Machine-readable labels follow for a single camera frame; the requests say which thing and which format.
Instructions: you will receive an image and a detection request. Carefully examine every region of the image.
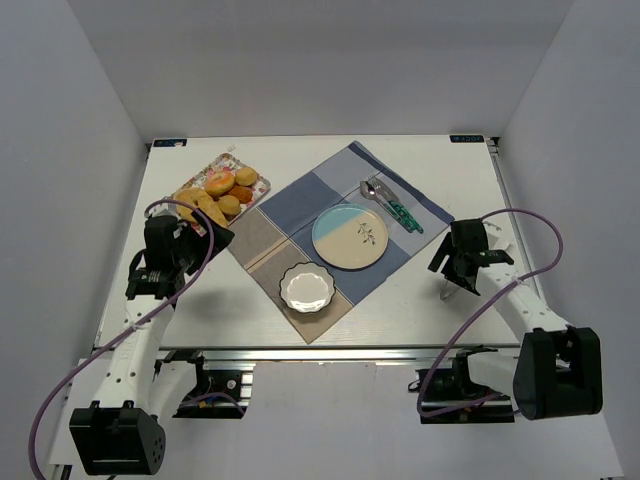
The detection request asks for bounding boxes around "long twisted bread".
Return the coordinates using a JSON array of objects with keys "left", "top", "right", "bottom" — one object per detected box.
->
[{"left": 196, "top": 190, "right": 228, "bottom": 228}]

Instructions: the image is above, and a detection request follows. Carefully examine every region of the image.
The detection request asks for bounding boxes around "round golden bun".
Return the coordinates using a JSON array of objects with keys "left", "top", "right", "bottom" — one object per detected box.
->
[{"left": 217, "top": 195, "right": 242, "bottom": 217}]

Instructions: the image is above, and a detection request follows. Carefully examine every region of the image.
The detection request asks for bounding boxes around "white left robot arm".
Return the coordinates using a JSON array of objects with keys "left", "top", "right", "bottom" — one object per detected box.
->
[{"left": 69, "top": 210, "right": 234, "bottom": 476}]

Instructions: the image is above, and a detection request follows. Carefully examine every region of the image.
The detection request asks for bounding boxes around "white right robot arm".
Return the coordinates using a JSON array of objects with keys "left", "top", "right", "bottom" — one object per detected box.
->
[{"left": 428, "top": 219, "right": 603, "bottom": 420}]

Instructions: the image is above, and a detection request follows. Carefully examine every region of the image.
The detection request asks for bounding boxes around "plain glazed donut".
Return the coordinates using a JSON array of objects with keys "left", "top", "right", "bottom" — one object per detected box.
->
[{"left": 174, "top": 187, "right": 212, "bottom": 224}]

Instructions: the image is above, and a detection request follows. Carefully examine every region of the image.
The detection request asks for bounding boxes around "pink frosted donut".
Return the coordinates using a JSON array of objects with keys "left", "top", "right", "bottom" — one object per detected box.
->
[{"left": 204, "top": 170, "right": 236, "bottom": 198}]

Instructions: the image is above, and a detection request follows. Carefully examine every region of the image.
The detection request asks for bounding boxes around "dark brown muffin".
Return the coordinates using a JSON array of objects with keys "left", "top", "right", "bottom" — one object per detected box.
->
[{"left": 228, "top": 185, "right": 253, "bottom": 205}]

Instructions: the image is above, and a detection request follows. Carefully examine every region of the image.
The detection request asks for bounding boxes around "round bun on tray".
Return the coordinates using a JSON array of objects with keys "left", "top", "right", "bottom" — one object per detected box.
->
[{"left": 234, "top": 167, "right": 258, "bottom": 187}]

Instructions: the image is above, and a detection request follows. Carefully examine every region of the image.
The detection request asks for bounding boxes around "blue label right corner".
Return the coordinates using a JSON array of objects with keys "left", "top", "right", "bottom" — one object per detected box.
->
[{"left": 449, "top": 134, "right": 485, "bottom": 143}]

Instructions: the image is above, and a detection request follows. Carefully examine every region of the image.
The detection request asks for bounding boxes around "blue label corner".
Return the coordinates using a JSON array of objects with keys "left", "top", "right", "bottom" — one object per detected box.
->
[
  {"left": 152, "top": 138, "right": 187, "bottom": 148},
  {"left": 449, "top": 134, "right": 485, "bottom": 143}
]

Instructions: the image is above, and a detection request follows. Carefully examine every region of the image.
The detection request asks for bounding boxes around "blue label left corner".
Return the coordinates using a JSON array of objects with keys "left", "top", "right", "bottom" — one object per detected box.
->
[{"left": 152, "top": 138, "right": 187, "bottom": 148}]

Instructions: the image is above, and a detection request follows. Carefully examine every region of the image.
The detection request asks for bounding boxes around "blue and cream plate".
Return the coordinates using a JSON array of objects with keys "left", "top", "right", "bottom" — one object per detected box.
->
[{"left": 311, "top": 203, "right": 389, "bottom": 270}]

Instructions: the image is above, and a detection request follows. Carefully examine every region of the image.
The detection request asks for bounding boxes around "white scalloped bowl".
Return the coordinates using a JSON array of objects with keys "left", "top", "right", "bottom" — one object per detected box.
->
[{"left": 279, "top": 262, "right": 336, "bottom": 314}]

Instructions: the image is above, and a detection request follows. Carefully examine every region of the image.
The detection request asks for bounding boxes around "patchwork blue grey placemat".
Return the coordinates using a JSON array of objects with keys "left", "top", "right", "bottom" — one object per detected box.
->
[{"left": 229, "top": 141, "right": 454, "bottom": 343}]

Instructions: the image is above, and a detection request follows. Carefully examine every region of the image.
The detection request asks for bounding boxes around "aluminium table right rail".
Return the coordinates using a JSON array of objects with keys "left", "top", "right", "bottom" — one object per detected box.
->
[{"left": 486, "top": 137, "right": 545, "bottom": 300}]

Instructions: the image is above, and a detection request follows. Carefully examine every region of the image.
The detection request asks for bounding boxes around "aluminium table rail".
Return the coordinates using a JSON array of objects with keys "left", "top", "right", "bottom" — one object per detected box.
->
[
  {"left": 92, "top": 343, "right": 521, "bottom": 366},
  {"left": 486, "top": 137, "right": 545, "bottom": 300}
]

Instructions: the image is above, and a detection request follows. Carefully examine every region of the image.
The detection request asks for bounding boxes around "metal fork green handle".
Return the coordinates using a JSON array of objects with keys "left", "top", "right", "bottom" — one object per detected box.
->
[{"left": 367, "top": 177, "right": 424, "bottom": 234}]

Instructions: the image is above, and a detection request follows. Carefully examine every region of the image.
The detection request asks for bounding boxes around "metal spoon green handle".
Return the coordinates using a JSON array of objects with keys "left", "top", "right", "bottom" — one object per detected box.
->
[{"left": 360, "top": 181, "right": 414, "bottom": 233}]

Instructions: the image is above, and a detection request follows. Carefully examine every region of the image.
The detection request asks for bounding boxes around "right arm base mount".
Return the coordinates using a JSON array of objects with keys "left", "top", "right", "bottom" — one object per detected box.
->
[{"left": 420, "top": 345, "right": 520, "bottom": 425}]

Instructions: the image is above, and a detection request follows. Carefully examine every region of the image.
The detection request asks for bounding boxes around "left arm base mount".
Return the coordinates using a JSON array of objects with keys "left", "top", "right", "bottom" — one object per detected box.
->
[{"left": 154, "top": 350, "right": 253, "bottom": 419}]

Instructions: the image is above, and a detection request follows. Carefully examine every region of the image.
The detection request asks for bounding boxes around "aluminium table front rail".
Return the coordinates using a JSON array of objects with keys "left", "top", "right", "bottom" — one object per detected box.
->
[{"left": 92, "top": 343, "right": 521, "bottom": 366}]

